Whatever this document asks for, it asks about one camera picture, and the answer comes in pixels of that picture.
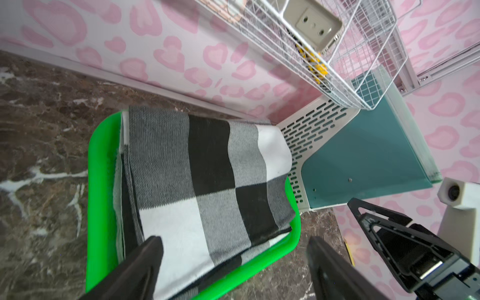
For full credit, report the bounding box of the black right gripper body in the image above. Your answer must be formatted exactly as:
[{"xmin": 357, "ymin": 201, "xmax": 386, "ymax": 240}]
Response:
[{"xmin": 412, "ymin": 254, "xmax": 480, "ymax": 300}]

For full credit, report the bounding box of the black white checkered scarf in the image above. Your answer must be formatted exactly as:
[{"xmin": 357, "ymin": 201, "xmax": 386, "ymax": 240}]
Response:
[{"xmin": 118, "ymin": 106, "xmax": 296, "ymax": 300}]

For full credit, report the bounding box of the green plastic basket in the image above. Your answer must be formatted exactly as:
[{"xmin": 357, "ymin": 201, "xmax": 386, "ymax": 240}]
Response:
[{"xmin": 85, "ymin": 112, "xmax": 301, "ymax": 300}]

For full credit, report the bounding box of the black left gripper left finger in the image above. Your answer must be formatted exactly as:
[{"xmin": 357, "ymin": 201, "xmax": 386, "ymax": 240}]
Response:
[{"xmin": 81, "ymin": 236, "xmax": 164, "ymax": 300}]

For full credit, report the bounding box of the clear wall shelf organizer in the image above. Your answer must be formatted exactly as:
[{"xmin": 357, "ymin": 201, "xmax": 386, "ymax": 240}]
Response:
[{"xmin": 202, "ymin": 1, "xmax": 409, "ymax": 111}]

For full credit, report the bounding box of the yellow black utility knife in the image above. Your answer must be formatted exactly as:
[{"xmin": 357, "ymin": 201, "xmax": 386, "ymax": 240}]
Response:
[{"xmin": 295, "ymin": 42, "xmax": 328, "ymax": 86}]

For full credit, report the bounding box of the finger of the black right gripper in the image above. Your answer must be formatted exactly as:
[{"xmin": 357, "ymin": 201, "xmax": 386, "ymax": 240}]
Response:
[{"xmin": 347, "ymin": 198, "xmax": 461, "ymax": 293}]

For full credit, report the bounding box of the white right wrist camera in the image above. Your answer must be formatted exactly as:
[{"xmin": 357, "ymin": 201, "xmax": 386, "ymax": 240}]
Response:
[{"xmin": 437, "ymin": 177, "xmax": 480, "ymax": 266}]

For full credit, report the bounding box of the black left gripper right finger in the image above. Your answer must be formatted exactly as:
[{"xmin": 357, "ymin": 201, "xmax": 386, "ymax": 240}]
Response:
[{"xmin": 306, "ymin": 236, "xmax": 386, "ymax": 300}]

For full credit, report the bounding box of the white desktop file organizer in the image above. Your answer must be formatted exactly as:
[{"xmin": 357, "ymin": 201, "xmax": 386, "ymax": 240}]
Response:
[{"xmin": 276, "ymin": 65, "xmax": 443, "ymax": 213}]

